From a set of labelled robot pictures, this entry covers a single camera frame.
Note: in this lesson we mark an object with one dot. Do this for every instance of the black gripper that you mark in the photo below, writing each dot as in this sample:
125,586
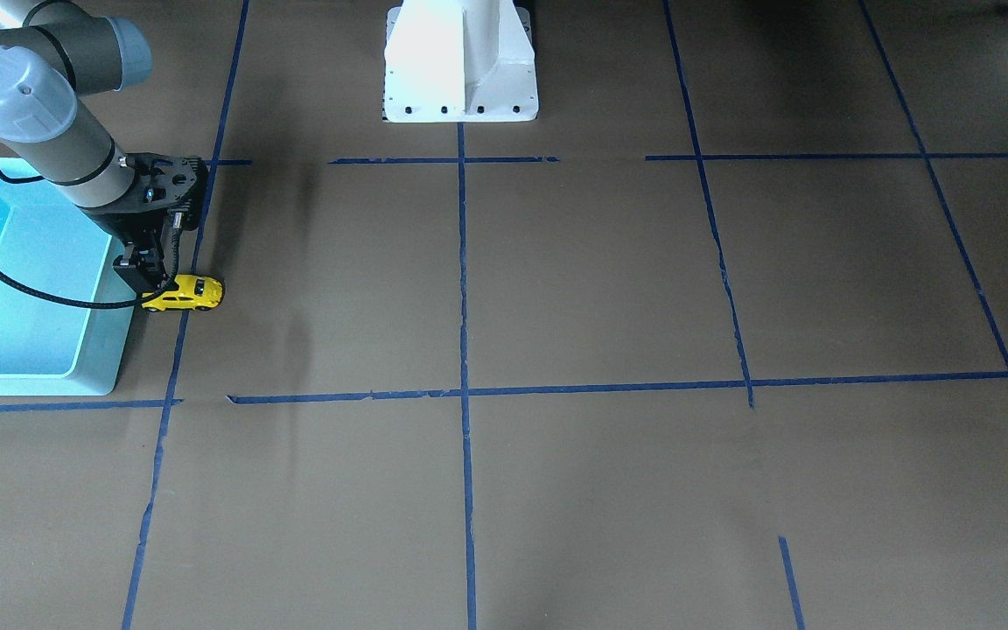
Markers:
125,227

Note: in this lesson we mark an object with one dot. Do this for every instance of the yellow beetle toy car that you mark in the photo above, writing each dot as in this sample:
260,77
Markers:
189,293

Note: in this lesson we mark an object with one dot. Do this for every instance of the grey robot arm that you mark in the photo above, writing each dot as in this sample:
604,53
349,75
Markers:
52,53

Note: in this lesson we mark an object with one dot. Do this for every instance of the light blue plastic bin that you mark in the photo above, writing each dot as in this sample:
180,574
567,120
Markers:
48,243

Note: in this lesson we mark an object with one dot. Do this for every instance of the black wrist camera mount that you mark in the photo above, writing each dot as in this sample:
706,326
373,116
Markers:
170,186

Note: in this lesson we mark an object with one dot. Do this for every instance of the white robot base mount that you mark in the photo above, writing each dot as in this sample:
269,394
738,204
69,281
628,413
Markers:
459,62

